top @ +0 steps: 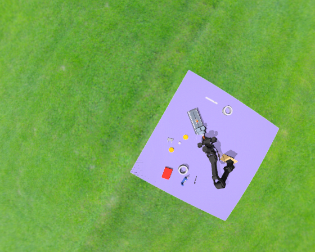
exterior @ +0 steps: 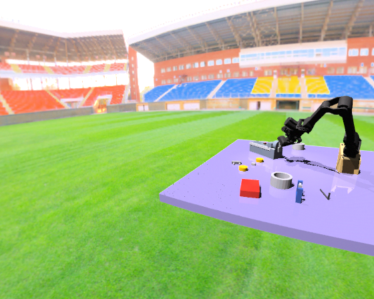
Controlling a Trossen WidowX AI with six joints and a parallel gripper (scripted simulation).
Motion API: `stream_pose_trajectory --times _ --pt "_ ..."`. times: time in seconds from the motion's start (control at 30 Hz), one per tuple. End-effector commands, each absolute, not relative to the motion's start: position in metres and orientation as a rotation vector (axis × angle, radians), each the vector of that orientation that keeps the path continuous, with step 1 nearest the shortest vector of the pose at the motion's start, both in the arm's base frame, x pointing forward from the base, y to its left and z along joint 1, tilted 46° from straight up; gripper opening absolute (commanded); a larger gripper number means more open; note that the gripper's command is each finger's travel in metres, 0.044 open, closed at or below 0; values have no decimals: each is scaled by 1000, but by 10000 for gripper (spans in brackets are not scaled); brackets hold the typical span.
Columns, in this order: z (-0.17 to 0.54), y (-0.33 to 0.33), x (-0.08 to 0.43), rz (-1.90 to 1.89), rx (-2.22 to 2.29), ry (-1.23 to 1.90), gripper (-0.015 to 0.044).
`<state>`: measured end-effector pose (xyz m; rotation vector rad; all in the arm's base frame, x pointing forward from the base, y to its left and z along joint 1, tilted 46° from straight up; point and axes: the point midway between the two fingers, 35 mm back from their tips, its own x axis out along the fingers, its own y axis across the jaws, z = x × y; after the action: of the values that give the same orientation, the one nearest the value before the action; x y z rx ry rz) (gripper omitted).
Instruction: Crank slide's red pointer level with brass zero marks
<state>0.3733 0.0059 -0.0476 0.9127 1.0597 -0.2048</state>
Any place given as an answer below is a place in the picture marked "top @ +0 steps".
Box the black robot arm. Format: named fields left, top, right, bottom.
left=202, top=137, right=235, bottom=189

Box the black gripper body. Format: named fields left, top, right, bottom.
left=197, top=137, right=215, bottom=148

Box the red block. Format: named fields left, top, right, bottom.
left=162, top=167, right=172, bottom=179

